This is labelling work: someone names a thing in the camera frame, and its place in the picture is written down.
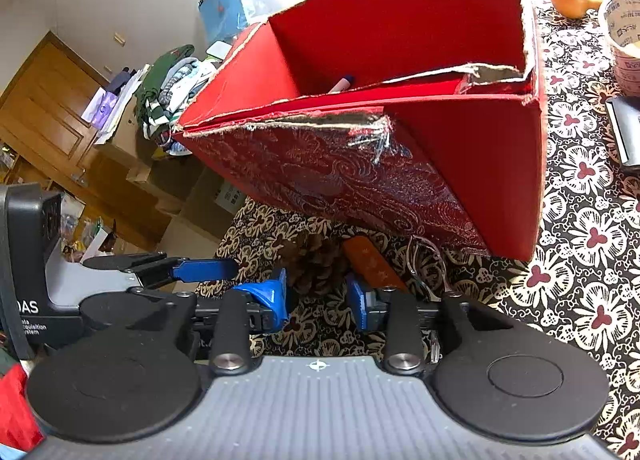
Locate brown pine cone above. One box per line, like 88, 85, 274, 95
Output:
276, 232, 348, 298

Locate metal clip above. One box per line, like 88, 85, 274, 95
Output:
406, 236, 450, 302

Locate cardboard boxes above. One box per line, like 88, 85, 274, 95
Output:
99, 99, 245, 258

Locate wooden cabinet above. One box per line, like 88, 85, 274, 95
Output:
1, 32, 169, 250

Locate pile of folded clothes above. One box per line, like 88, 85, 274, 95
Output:
134, 44, 217, 158

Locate red brocade cardboard box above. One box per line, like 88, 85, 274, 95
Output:
177, 0, 547, 261

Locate blue white marker pen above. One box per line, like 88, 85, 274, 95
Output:
329, 76, 354, 94

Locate floral patterned tablecloth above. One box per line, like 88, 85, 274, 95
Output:
216, 0, 639, 459

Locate blue gift bag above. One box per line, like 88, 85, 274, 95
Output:
198, 0, 270, 46

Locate dark notebook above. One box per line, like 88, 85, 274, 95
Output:
605, 96, 640, 171

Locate orange wooden gourd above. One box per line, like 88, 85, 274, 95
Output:
550, 0, 603, 19

